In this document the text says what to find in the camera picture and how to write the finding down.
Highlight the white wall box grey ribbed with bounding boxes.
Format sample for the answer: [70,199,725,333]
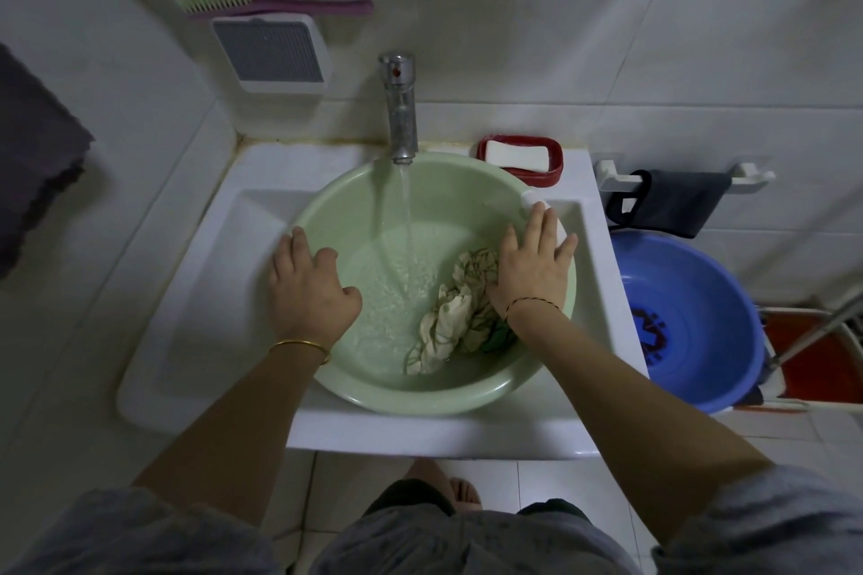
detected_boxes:
[209,13,333,96]

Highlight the red soap dish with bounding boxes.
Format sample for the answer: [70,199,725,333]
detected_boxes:
[476,135,565,189]

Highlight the person's left hand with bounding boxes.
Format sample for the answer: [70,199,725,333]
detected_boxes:
[269,226,364,350]

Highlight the white ceramic sink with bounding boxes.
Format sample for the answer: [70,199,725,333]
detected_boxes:
[115,139,652,461]

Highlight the red bucket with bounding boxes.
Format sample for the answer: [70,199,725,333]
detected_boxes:
[758,306,863,407]

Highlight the white soap bar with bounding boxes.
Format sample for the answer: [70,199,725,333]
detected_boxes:
[486,140,551,170]

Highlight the person's right forearm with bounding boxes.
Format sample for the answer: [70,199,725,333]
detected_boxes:
[505,301,777,545]

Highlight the gold bangle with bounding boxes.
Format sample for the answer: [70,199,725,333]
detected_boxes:
[268,340,333,367]

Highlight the person's right hand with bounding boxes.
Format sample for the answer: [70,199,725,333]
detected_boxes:
[486,202,580,326]

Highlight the person's left forearm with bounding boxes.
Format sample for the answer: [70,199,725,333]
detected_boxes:
[131,341,332,528]

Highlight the light green plastic basin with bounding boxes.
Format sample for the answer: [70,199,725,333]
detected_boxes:
[290,152,579,418]

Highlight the person's dark shorts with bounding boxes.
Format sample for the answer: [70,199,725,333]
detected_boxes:
[363,478,594,522]

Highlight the dark purple towel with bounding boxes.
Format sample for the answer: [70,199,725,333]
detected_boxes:
[0,41,95,279]

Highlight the person's bare foot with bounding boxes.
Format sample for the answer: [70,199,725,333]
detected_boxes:
[403,457,484,512]

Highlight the thin cord bracelet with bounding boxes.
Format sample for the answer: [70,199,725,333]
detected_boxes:
[503,296,563,323]

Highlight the metal faucet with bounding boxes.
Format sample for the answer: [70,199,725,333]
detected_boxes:
[377,51,421,166]

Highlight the dark grey cloth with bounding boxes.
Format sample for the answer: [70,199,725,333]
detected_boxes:
[604,168,734,240]

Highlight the blue plastic basin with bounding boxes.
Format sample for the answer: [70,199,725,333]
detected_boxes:
[609,228,767,416]

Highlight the person's grey patterned shirt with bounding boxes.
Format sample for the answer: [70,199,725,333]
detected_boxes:
[0,463,863,575]

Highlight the cream leaf-patterned clothes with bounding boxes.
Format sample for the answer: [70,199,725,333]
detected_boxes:
[403,247,520,377]

